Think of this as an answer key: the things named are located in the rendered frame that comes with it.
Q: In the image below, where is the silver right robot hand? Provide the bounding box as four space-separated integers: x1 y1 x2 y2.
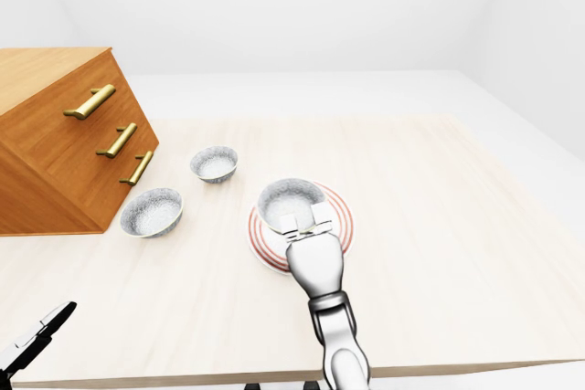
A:
279 202 346 302

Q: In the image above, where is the patterned grey bowl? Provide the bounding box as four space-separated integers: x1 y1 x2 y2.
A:
120 187 184 239
256 178 327 236
189 145 239 184

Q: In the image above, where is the white plate with red rings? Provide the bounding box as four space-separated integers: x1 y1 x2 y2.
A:
248 181 355 275

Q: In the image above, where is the small wooden drawer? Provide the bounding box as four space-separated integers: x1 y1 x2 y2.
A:
74 114 160 234

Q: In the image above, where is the medium wooden drawer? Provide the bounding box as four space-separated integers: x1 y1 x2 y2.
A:
40 85 147 205

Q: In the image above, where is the large wooden drawer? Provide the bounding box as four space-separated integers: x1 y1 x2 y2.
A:
0 50 133 170

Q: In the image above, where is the wooden cabinet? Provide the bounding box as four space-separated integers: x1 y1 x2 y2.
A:
0 47 160 237

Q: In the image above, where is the short brass drawer handle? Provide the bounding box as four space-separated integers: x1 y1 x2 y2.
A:
119 150 154 187

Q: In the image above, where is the medium brass drawer handle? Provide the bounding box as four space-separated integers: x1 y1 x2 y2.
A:
95 122 138 159

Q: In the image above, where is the long brass drawer handle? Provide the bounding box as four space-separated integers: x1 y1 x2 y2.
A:
62 83 117 121

